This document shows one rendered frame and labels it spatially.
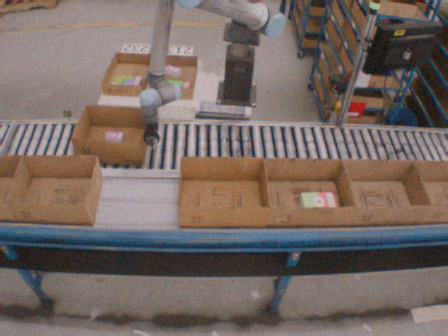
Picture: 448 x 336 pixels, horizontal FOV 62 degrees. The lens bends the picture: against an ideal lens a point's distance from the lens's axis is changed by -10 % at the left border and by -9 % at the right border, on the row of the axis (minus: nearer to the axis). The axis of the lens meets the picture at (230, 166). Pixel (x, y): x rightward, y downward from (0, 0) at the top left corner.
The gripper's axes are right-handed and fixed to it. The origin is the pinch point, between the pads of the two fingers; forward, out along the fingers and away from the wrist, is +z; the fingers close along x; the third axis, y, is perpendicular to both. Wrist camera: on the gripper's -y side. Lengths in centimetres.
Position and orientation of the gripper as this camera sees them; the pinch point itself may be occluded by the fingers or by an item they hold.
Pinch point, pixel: (152, 148)
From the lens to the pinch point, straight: 231.5
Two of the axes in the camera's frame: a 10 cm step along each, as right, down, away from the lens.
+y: -0.4, -7.5, 6.6
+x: -10.0, -0.1, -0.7
